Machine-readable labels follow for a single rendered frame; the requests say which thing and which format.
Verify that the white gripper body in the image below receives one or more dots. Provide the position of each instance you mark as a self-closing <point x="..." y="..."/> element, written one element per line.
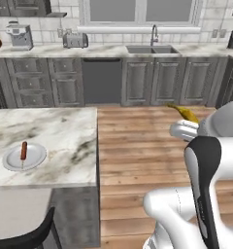
<point x="183" y="129"/>

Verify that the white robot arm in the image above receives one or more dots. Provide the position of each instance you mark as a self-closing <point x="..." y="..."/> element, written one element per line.
<point x="218" y="207"/>

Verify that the yellow banana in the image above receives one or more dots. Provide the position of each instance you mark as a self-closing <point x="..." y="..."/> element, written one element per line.
<point x="187" y="113"/>

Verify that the grey dining counter base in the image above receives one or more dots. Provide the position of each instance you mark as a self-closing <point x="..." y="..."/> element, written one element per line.
<point x="78" y="214"/>

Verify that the white round plate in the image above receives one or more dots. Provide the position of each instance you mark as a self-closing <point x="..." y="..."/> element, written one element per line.
<point x="34" y="155"/>

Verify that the grey sink cupboard run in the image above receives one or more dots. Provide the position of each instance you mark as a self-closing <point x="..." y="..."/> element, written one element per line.
<point x="168" y="81"/>

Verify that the grey double sink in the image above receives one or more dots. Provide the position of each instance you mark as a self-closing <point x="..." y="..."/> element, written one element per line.
<point x="152" y="49"/>

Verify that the dark grey dishwasher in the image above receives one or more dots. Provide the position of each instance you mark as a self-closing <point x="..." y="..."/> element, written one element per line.
<point x="101" y="81"/>

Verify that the silver tap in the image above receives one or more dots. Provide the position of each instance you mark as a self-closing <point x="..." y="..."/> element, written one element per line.
<point x="154" y="34"/>

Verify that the white framed window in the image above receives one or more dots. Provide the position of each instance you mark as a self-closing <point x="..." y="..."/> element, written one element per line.
<point x="141" y="14"/>

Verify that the silver toaster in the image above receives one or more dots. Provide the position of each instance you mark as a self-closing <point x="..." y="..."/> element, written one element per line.
<point x="75" y="40"/>

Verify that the grey drawer cupboard run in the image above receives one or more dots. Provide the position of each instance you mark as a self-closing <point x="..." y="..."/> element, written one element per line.
<point x="40" y="82"/>

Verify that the brown sausage on stick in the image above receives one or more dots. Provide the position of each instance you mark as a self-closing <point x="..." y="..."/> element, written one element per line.
<point x="23" y="150"/>

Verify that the grey range hood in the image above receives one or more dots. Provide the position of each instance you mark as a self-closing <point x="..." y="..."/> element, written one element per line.
<point x="57" y="14"/>

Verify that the black chair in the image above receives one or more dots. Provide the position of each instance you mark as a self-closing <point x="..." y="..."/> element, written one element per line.
<point x="40" y="231"/>

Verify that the silver coffee machine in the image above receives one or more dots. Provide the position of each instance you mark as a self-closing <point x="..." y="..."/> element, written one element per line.
<point x="19" y="36"/>

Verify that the white wall socket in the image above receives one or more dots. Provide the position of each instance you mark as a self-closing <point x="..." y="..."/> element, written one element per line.
<point x="59" y="32"/>
<point x="223" y="33"/>
<point x="215" y="33"/>

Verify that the dark grey wall cupboard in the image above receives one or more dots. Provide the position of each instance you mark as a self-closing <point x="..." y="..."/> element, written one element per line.
<point x="21" y="7"/>

